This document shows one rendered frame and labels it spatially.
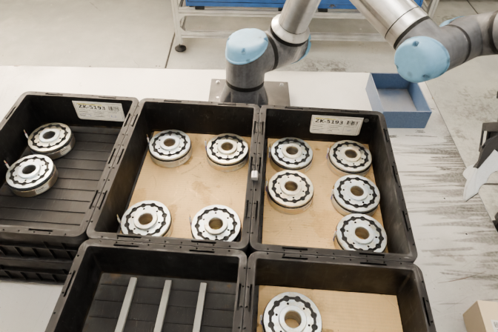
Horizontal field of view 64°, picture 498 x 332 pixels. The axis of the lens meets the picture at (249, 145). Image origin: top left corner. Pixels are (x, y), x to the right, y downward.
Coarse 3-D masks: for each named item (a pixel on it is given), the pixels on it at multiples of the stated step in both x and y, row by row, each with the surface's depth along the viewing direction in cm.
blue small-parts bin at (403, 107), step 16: (368, 80) 136; (384, 80) 137; (400, 80) 137; (368, 96) 136; (384, 96) 137; (400, 96) 137; (416, 96) 132; (384, 112) 122; (400, 112) 122; (416, 112) 122
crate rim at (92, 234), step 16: (256, 112) 96; (128, 128) 92; (256, 128) 92; (128, 144) 89; (256, 144) 89; (112, 176) 82; (96, 208) 76; (96, 224) 74; (128, 240) 72; (144, 240) 72; (160, 240) 72; (176, 240) 72; (192, 240) 72; (208, 240) 72
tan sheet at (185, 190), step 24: (192, 144) 103; (144, 168) 97; (168, 168) 97; (192, 168) 97; (240, 168) 97; (144, 192) 92; (168, 192) 92; (192, 192) 92; (216, 192) 92; (240, 192) 92; (192, 216) 87; (240, 216) 87; (240, 240) 83
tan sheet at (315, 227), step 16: (272, 144) 103; (320, 144) 103; (320, 160) 99; (320, 176) 96; (336, 176) 96; (368, 176) 96; (320, 192) 92; (272, 208) 89; (320, 208) 89; (272, 224) 86; (288, 224) 86; (304, 224) 86; (320, 224) 86; (336, 224) 86; (272, 240) 83; (288, 240) 84; (304, 240) 84; (320, 240) 84
